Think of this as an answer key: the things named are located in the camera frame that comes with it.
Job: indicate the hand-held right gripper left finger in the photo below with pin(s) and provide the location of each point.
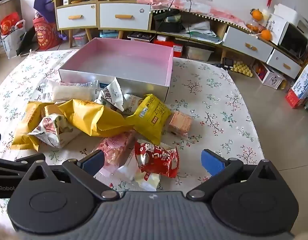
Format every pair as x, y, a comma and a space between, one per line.
93, 162

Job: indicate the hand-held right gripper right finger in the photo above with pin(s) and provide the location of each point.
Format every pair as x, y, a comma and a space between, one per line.
212, 163

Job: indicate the pink snack packet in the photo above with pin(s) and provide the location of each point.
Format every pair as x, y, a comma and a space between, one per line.
116, 146

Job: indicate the large golden snack packet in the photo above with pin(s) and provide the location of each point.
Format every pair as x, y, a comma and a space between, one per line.
93, 117

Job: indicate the white floral snack packet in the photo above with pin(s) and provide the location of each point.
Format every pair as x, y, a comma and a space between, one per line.
53, 132

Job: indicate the clear wafer packet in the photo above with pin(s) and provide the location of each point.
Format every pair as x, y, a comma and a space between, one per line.
180, 123

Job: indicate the red snack packet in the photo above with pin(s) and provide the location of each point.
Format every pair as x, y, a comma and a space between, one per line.
156, 161

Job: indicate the narrow golden snack packet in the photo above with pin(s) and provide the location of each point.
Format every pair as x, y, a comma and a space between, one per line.
51, 110

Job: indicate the white black-lettered snack packet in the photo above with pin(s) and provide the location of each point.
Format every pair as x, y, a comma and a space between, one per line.
110, 97

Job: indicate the white biscuit-print snack packet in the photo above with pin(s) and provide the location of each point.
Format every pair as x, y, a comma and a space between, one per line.
132, 102

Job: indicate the yellow labelled snack packet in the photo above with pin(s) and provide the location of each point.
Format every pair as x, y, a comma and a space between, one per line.
154, 120

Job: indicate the translucent white rice cracker packet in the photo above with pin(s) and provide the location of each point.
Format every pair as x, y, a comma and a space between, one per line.
68, 92

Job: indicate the pink cardboard box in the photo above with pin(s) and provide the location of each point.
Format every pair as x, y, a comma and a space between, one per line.
124, 60

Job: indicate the floral white cloth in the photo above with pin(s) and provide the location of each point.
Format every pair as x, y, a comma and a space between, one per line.
206, 100

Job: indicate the white shopping bag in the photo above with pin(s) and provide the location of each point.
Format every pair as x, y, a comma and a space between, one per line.
11, 45

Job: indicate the black board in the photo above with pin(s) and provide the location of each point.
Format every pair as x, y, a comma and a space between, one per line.
26, 42

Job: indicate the yellow egg tray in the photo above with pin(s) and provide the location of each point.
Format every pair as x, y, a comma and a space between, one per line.
241, 68

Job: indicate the white printed box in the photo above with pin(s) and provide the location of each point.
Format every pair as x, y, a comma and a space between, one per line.
271, 80

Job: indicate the small black device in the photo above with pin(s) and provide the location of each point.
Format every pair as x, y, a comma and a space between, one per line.
228, 62

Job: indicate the clear plastic storage bin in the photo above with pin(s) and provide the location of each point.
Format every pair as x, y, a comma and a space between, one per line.
199, 53

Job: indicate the red round-print bag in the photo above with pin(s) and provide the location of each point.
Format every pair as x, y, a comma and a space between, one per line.
46, 37

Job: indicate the red gift bag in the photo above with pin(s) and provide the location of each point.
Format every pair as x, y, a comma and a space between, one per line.
8, 23

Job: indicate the red cardboard box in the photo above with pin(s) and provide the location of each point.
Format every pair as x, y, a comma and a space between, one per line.
177, 51

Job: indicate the red blue white carton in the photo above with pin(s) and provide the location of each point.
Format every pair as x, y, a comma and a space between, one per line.
302, 85

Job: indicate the small white bench drawer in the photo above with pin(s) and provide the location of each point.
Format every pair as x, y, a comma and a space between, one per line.
276, 57

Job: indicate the large white bench drawer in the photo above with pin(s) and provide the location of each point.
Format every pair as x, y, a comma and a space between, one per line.
234, 40

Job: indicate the blue lidded storage bin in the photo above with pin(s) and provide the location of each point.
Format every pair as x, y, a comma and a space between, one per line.
108, 33

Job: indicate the stack of papers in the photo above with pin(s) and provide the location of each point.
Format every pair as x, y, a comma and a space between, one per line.
199, 30

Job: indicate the orange fruit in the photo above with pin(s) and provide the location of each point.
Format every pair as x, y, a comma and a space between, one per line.
266, 35
257, 15

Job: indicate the glass jar of small oranges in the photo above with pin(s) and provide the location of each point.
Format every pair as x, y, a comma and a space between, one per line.
254, 27

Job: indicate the white cabinet drawer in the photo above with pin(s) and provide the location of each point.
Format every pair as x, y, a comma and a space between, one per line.
134, 11
68, 12

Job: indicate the black bag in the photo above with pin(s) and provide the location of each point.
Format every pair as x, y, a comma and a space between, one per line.
169, 26

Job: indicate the purple toy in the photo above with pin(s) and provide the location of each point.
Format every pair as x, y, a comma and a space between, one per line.
43, 0

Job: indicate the black microwave oven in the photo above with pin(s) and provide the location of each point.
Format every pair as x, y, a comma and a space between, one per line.
294, 40

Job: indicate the white printed card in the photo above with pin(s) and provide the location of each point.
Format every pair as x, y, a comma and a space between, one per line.
276, 28

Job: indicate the pink table runner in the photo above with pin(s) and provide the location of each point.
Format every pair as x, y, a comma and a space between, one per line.
206, 7

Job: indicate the white foam box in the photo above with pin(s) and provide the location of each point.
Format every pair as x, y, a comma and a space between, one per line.
289, 15

